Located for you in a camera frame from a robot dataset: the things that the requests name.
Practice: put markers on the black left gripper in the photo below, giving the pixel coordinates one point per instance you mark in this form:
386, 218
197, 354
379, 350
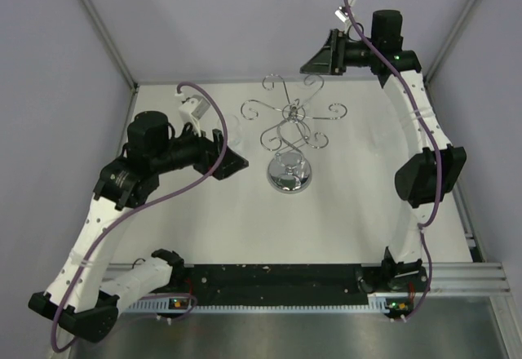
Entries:
210, 153

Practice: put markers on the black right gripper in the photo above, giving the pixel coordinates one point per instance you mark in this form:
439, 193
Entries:
330, 59

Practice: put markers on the round clear wine glass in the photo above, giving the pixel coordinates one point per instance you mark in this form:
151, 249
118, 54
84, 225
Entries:
235, 132

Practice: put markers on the ribbed clear flute glass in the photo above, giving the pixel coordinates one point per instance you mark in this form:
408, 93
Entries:
379, 128

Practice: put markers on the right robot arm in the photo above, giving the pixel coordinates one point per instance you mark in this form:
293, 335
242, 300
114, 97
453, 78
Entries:
433, 163

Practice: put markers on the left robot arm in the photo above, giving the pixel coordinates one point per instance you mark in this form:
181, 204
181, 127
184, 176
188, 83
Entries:
155, 165

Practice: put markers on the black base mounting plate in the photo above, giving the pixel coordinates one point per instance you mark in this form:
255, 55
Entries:
294, 284

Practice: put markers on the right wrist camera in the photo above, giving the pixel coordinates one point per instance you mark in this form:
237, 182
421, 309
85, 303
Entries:
346, 16

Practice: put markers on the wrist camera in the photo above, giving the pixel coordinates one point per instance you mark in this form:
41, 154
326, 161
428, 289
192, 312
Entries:
192, 110
346, 16

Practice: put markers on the chrome wire glass rack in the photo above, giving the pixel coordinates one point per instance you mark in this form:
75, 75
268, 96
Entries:
289, 171

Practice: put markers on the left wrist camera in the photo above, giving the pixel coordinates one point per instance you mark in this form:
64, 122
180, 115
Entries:
192, 110

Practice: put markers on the aluminium frame rail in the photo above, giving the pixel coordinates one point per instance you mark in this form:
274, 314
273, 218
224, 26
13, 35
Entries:
462, 279

